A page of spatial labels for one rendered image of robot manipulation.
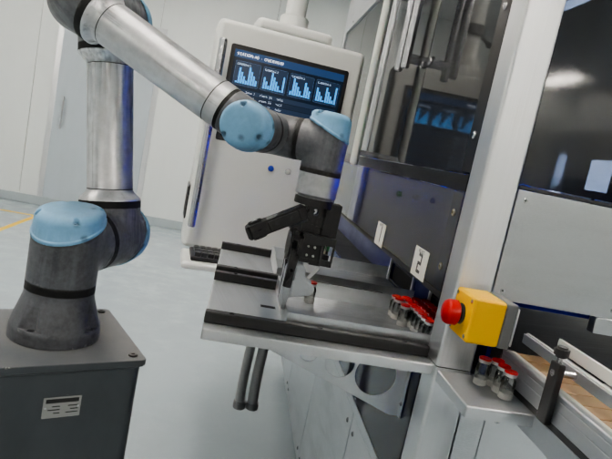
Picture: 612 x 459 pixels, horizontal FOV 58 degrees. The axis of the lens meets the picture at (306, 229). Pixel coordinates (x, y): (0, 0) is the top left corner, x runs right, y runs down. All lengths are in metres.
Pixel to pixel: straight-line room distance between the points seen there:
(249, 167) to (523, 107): 1.11
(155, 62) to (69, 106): 5.79
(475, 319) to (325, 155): 0.36
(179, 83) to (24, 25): 6.06
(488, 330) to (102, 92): 0.79
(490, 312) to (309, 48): 1.25
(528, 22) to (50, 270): 0.86
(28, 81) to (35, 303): 5.91
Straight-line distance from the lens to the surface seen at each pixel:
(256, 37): 1.89
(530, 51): 0.98
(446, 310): 0.89
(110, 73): 1.12
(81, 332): 1.03
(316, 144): 0.96
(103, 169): 1.11
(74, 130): 6.69
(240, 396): 2.21
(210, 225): 1.89
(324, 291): 1.24
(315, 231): 1.00
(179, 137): 6.47
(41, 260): 1.01
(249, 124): 0.84
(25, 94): 6.87
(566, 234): 1.03
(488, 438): 1.10
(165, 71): 0.92
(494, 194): 0.96
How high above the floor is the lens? 1.20
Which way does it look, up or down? 8 degrees down
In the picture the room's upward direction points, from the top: 12 degrees clockwise
